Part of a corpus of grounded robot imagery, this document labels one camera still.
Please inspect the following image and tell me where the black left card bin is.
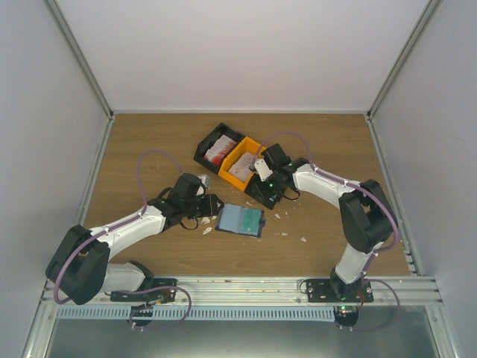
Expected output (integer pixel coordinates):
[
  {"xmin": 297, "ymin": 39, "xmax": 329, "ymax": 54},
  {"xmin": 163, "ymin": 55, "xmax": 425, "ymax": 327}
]
[{"xmin": 194, "ymin": 123, "xmax": 244, "ymax": 174}]

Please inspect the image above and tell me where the aluminium corner post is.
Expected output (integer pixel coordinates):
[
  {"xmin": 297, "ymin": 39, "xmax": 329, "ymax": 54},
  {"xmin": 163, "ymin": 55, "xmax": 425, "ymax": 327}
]
[
  {"xmin": 366, "ymin": 0, "xmax": 443, "ymax": 122},
  {"xmin": 43, "ymin": 0, "xmax": 114, "ymax": 121}
]

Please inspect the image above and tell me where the yellow middle card bin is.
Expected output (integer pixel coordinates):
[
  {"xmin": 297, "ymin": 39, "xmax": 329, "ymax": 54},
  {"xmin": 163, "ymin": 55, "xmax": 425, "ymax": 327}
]
[{"xmin": 218, "ymin": 136, "xmax": 259, "ymax": 192}]

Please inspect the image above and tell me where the aluminium corner post left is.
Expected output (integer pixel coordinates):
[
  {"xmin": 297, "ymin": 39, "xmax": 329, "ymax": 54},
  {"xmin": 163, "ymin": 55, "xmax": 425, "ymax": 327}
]
[{"xmin": 43, "ymin": 0, "xmax": 114, "ymax": 121}]

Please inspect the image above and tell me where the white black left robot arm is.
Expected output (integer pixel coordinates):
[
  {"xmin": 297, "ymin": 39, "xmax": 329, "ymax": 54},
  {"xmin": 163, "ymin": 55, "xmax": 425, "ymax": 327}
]
[{"xmin": 45, "ymin": 173, "xmax": 224, "ymax": 305}]

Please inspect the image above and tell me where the black right card bin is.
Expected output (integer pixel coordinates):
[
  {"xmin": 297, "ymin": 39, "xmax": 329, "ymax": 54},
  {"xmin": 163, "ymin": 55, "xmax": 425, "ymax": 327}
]
[{"xmin": 244, "ymin": 174, "xmax": 284, "ymax": 210}]

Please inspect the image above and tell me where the grey slotted cable duct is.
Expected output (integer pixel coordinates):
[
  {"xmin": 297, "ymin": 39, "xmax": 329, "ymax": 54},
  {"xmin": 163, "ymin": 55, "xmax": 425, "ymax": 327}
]
[{"xmin": 57, "ymin": 305, "xmax": 335, "ymax": 322}]

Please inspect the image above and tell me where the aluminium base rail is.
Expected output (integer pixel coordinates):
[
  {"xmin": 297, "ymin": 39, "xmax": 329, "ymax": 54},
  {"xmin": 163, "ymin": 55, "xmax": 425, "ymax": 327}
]
[{"xmin": 40, "ymin": 274, "xmax": 444, "ymax": 304}]

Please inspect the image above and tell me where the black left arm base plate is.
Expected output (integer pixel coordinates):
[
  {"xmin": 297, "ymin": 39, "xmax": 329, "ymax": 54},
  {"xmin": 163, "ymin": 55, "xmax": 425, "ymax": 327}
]
[{"xmin": 110, "ymin": 277, "xmax": 177, "ymax": 304}]

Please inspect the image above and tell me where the red white card stack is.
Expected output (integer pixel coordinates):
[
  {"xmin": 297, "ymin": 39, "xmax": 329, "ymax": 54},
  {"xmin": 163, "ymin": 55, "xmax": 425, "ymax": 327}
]
[{"xmin": 204, "ymin": 135, "xmax": 236, "ymax": 166}]

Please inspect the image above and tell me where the aluminium corner post right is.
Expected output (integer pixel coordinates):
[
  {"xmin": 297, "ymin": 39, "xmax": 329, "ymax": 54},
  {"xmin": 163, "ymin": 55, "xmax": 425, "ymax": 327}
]
[{"xmin": 366, "ymin": 0, "xmax": 443, "ymax": 122}]

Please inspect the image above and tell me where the blue card holder wallet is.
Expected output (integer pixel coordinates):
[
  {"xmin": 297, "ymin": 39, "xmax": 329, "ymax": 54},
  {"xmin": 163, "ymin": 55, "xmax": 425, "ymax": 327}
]
[{"xmin": 215, "ymin": 204, "xmax": 265, "ymax": 238}]

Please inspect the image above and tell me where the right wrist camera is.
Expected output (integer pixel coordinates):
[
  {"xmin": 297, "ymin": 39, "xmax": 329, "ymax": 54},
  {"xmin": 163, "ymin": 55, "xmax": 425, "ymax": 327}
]
[{"xmin": 253, "ymin": 159, "xmax": 273, "ymax": 182}]

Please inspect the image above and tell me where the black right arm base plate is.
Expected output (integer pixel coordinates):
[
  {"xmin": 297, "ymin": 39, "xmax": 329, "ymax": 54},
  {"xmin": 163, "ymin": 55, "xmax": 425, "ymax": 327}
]
[{"xmin": 299, "ymin": 278, "xmax": 374, "ymax": 304}]

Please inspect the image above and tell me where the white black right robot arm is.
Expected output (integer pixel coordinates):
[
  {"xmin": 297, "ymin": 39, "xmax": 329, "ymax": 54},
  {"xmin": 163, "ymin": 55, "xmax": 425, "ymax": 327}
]
[{"xmin": 254, "ymin": 144, "xmax": 399, "ymax": 302}]

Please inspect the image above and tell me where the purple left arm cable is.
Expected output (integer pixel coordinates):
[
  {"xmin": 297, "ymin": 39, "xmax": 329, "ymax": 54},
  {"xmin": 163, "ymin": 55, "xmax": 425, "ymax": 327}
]
[{"xmin": 54, "ymin": 148, "xmax": 187, "ymax": 306}]

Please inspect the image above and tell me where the teal credit card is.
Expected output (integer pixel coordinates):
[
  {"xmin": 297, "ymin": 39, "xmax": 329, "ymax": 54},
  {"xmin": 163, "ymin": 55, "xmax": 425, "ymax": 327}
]
[{"xmin": 238, "ymin": 208, "xmax": 262, "ymax": 237}]

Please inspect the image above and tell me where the black card bin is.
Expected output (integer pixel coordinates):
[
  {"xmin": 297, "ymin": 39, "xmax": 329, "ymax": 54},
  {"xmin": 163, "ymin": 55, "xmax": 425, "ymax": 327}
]
[
  {"xmin": 194, "ymin": 123, "xmax": 244, "ymax": 174},
  {"xmin": 244, "ymin": 174, "xmax": 284, "ymax": 210}
]

